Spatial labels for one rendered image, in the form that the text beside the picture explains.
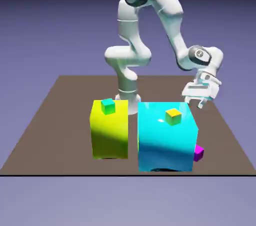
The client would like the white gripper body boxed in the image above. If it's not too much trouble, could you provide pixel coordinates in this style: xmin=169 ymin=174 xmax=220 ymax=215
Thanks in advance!
xmin=181 ymin=79 xmax=222 ymax=102

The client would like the small yellow cube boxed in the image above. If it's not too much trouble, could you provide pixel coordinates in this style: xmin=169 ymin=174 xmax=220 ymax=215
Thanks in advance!
xmin=165 ymin=108 xmax=182 ymax=126

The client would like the small magenta cube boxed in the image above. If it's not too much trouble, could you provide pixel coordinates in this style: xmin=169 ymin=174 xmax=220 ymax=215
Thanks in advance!
xmin=193 ymin=144 xmax=205 ymax=163

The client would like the small green cube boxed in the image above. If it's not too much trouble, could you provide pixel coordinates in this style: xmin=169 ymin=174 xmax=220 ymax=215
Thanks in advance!
xmin=100 ymin=98 xmax=116 ymax=116

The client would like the large cyan box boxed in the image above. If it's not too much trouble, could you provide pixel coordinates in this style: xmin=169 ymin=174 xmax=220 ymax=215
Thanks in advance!
xmin=137 ymin=101 xmax=199 ymax=173

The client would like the large yellow box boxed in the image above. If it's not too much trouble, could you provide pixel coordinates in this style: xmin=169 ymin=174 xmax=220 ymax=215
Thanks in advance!
xmin=89 ymin=99 xmax=129 ymax=160

